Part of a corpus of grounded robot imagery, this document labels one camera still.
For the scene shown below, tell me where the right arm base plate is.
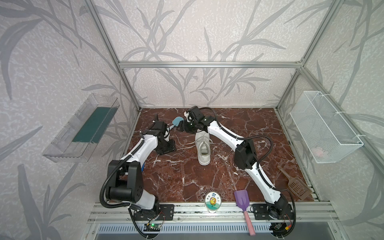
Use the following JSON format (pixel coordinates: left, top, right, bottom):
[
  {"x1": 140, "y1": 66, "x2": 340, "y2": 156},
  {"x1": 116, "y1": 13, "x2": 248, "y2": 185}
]
[{"x1": 250, "y1": 204, "x2": 294, "y2": 221}]

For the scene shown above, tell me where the purple pink toy shovel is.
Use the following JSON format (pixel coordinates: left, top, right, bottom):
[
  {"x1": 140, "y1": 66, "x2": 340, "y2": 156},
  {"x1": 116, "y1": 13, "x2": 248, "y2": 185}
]
[{"x1": 234, "y1": 190, "x2": 256, "y2": 236}]

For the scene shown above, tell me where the white wire mesh basket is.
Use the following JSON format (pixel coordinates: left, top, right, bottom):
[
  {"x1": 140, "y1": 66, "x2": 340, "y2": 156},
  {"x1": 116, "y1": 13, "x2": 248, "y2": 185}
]
[{"x1": 290, "y1": 91, "x2": 364, "y2": 164}]

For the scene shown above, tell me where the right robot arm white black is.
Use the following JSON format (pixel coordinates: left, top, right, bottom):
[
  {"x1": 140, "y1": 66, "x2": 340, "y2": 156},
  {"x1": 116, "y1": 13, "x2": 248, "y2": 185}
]
[{"x1": 179, "y1": 106, "x2": 290, "y2": 220}]

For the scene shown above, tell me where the green circuit board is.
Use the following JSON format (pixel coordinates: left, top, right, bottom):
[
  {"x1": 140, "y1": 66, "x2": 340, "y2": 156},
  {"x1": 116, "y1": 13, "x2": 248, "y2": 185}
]
[{"x1": 143, "y1": 223, "x2": 163, "y2": 232}]

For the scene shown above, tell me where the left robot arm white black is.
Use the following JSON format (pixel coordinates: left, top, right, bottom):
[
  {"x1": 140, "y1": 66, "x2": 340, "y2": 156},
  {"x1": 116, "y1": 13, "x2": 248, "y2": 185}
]
[{"x1": 99, "y1": 120, "x2": 178, "y2": 212}]

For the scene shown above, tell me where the white sneaker shoe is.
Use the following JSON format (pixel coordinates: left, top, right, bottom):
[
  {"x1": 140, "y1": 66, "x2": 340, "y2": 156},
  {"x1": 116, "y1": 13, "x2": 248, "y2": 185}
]
[{"x1": 195, "y1": 131, "x2": 211, "y2": 166}]

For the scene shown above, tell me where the white shoelace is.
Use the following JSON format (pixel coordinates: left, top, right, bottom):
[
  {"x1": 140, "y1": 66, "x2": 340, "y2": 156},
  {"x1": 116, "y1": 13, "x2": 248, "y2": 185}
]
[{"x1": 152, "y1": 133, "x2": 215, "y2": 164}]

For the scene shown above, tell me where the brown slotted litter scoop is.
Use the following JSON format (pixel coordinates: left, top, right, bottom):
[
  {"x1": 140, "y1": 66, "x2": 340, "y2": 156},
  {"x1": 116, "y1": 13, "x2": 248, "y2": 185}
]
[{"x1": 278, "y1": 166, "x2": 312, "y2": 201}]

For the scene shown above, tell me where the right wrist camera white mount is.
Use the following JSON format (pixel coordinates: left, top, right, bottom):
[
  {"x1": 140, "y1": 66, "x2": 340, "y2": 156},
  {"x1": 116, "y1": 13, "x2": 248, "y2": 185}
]
[{"x1": 184, "y1": 111, "x2": 193, "y2": 122}]

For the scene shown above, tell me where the clear plastic wall tray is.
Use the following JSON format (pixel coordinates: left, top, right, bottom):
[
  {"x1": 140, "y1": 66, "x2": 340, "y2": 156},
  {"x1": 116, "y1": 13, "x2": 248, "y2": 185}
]
[{"x1": 43, "y1": 94, "x2": 120, "y2": 163}]

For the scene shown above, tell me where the pink item in basket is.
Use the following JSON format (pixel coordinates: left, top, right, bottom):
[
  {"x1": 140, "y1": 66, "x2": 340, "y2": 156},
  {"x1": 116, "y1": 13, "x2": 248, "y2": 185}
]
[{"x1": 312, "y1": 147, "x2": 327, "y2": 159}]

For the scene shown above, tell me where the right circuit board with wires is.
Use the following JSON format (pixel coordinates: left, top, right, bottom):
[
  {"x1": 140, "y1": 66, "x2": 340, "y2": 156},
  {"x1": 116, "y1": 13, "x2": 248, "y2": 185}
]
[{"x1": 270, "y1": 223, "x2": 292, "y2": 233}]

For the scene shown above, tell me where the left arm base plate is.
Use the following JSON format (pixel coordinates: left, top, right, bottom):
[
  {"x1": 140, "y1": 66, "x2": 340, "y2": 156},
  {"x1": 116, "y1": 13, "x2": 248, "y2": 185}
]
[{"x1": 134, "y1": 204, "x2": 175, "y2": 221}]

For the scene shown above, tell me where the light blue silicone spatula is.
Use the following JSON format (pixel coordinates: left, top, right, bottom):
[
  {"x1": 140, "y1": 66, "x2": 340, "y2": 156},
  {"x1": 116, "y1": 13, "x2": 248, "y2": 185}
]
[{"x1": 168, "y1": 117, "x2": 184, "y2": 131}]

